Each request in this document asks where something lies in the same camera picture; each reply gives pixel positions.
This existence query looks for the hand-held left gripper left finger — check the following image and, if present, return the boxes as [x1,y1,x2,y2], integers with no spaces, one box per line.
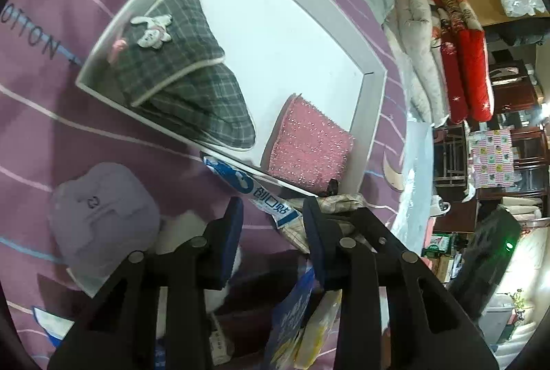
[47,196,245,370]

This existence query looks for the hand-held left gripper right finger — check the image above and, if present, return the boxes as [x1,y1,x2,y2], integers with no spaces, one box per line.
[303,197,499,370]

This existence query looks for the beige plaid pouch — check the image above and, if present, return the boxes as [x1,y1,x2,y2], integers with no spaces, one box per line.
[279,178,370,254]

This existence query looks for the white plush toy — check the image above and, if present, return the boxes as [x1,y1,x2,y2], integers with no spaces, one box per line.
[155,211,241,340]

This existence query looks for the blue tissue packet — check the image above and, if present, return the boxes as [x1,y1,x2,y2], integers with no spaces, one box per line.
[262,267,319,370]

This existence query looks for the yellow tissue packet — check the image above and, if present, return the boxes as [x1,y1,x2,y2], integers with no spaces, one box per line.
[294,288,342,370]

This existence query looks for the lavender cap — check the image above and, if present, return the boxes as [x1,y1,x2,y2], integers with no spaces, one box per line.
[47,162,162,280]

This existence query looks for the white shallow box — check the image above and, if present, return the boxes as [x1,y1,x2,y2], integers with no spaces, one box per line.
[75,0,387,199]

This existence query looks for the white plastic storage bin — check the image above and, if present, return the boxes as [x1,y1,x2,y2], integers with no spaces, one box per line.
[477,295,516,346]

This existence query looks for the pink fluffy cloth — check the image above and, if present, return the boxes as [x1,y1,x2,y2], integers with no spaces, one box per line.
[261,94,355,194]

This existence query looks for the pink patterned cloth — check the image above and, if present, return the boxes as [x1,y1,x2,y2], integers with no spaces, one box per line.
[467,128,516,189]

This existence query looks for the small white packet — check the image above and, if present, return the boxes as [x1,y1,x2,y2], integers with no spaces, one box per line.
[210,314,235,366]

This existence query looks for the grey plaid slipper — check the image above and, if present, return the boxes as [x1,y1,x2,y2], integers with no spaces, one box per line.
[137,63,257,150]
[107,0,226,108]

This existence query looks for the dark wooden cabinet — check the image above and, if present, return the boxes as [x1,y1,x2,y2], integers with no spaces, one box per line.
[433,59,550,233]

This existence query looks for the red floral quilt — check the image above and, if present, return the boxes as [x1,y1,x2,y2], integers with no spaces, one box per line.
[417,0,495,126]

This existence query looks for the purple striped bedsheet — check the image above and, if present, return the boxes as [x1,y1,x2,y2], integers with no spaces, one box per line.
[0,0,430,370]

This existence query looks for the white quilt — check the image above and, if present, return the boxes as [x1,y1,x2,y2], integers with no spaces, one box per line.
[384,0,450,128]

